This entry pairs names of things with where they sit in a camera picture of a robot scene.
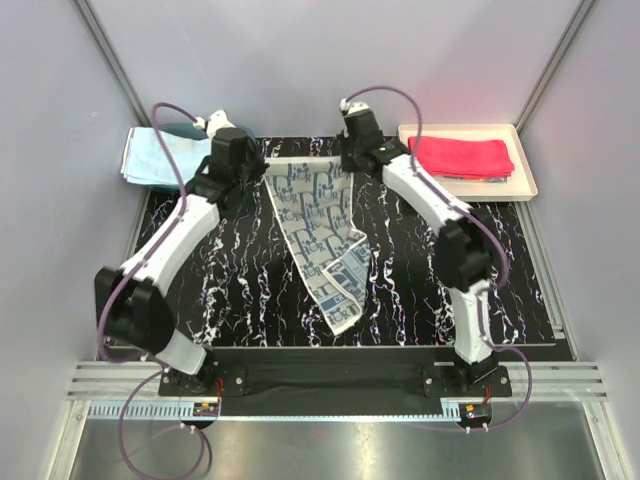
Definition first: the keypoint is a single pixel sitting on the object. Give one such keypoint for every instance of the light blue towel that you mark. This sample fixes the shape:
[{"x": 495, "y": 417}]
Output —
[{"x": 132, "y": 149}]

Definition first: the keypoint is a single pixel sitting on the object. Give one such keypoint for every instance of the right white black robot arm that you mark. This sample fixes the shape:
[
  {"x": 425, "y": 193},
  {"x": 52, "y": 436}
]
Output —
[{"x": 464, "y": 253}]

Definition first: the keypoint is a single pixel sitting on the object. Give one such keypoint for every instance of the aluminium frame post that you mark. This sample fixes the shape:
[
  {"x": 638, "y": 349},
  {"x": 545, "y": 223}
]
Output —
[
  {"x": 577, "y": 21},
  {"x": 97, "y": 32}
]

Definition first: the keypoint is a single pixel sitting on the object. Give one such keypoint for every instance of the teal plastic basket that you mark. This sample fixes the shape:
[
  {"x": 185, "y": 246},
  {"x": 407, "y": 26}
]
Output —
[{"x": 175, "y": 129}]

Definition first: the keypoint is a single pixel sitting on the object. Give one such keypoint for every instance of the blue beige patterned towel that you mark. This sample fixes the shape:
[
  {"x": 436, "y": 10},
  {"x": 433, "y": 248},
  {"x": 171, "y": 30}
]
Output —
[{"x": 312, "y": 198}]

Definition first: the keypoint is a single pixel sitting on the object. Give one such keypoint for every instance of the cream plastic tray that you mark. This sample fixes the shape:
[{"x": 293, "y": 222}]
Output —
[{"x": 519, "y": 186}]

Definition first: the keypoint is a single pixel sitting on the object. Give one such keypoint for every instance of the right aluminium frame post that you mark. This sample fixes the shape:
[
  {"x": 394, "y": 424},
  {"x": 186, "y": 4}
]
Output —
[{"x": 577, "y": 21}]

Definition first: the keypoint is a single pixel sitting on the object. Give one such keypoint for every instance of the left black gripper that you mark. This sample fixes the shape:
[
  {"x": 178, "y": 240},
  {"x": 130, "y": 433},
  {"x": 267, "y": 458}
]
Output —
[{"x": 258, "y": 164}]

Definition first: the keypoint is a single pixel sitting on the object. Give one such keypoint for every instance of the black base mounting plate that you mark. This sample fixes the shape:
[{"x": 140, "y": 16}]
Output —
[{"x": 430, "y": 370}]

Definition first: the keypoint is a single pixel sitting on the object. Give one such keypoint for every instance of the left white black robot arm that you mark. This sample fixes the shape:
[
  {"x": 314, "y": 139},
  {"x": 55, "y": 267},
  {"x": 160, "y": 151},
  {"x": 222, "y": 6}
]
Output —
[{"x": 130, "y": 301}]

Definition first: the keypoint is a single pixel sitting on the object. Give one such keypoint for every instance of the colourful bear print towel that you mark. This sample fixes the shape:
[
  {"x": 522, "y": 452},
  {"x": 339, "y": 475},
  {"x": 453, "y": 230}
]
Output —
[{"x": 469, "y": 179}]

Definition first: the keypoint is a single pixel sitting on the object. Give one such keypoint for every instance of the left aluminium frame post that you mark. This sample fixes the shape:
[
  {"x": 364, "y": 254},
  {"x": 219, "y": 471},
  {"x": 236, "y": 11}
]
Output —
[{"x": 97, "y": 32}]

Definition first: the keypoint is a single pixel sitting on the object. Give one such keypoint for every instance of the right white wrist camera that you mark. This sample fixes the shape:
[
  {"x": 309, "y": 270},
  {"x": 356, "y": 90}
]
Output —
[{"x": 348, "y": 107}]

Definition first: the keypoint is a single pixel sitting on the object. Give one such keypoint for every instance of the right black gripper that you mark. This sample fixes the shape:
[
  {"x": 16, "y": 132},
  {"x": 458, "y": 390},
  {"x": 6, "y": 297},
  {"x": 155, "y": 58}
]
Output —
[{"x": 343, "y": 143}]

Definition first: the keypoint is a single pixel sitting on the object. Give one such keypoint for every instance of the red towel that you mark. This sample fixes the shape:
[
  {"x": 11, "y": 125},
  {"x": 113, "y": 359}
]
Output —
[{"x": 443, "y": 156}]

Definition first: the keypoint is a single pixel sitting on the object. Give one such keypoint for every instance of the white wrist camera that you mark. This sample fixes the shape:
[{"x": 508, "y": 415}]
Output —
[
  {"x": 348, "y": 107},
  {"x": 216, "y": 121}
]

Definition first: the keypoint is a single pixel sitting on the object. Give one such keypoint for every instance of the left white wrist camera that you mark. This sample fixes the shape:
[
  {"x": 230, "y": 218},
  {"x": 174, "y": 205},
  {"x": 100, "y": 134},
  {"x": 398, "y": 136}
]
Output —
[{"x": 216, "y": 121}]

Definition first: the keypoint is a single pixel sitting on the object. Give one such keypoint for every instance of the aluminium rail with slots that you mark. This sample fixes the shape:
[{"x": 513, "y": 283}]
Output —
[{"x": 135, "y": 396}]

